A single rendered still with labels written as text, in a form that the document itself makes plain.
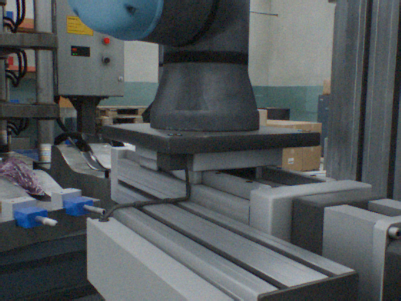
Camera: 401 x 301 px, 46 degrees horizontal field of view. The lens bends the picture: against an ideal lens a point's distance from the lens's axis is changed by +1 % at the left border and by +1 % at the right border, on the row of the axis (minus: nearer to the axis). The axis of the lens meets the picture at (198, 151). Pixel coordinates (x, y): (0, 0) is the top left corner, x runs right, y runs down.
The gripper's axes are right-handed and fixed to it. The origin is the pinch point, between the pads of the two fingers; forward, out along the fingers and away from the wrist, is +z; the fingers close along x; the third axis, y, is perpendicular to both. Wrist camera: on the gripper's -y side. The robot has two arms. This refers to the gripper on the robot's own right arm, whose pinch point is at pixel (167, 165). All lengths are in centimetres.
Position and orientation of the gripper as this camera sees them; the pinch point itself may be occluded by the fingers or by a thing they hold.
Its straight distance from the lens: 117.0
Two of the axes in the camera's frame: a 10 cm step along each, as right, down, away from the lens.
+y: 5.9, 1.1, -8.0
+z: -0.2, 9.9, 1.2
